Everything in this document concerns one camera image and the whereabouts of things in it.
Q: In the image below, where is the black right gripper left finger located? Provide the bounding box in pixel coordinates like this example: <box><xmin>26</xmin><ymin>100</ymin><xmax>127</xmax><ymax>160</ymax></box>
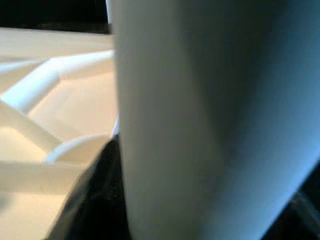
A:
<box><xmin>46</xmin><ymin>134</ymin><xmax>135</xmax><ymax>240</ymax></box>

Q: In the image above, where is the white plastic table leg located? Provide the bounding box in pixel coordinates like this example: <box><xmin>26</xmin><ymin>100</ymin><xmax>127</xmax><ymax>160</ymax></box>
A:
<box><xmin>109</xmin><ymin>0</ymin><xmax>320</xmax><ymax>240</ymax></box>
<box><xmin>105</xmin><ymin>0</ymin><xmax>114</xmax><ymax>25</ymax></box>

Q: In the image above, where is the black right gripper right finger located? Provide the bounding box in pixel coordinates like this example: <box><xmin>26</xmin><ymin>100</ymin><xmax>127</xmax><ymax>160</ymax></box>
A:
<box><xmin>259</xmin><ymin>159</ymin><xmax>320</xmax><ymax>240</ymax></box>

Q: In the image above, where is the white plastic table top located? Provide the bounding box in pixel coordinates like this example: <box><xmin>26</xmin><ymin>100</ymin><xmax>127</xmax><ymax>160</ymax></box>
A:
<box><xmin>0</xmin><ymin>26</ymin><xmax>121</xmax><ymax>240</ymax></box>

